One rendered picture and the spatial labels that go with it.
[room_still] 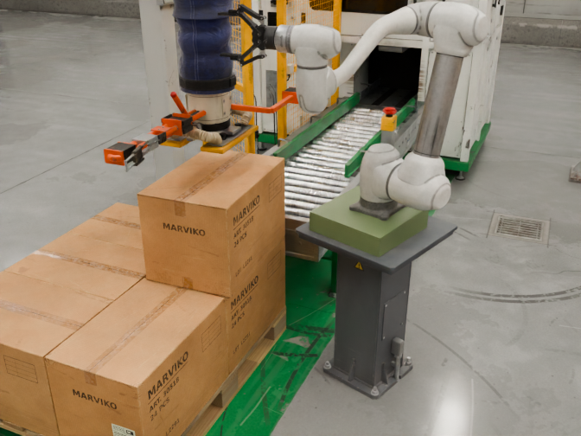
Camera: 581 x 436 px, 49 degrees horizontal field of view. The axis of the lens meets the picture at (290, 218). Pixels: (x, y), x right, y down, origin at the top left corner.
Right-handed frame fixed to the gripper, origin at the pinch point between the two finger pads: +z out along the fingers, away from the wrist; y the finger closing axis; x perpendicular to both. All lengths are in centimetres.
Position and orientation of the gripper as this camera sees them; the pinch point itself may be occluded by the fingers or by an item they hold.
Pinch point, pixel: (223, 34)
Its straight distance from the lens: 228.5
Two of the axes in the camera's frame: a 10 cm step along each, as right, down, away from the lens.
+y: 0.0, 9.0, 4.3
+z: -9.3, -1.6, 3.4
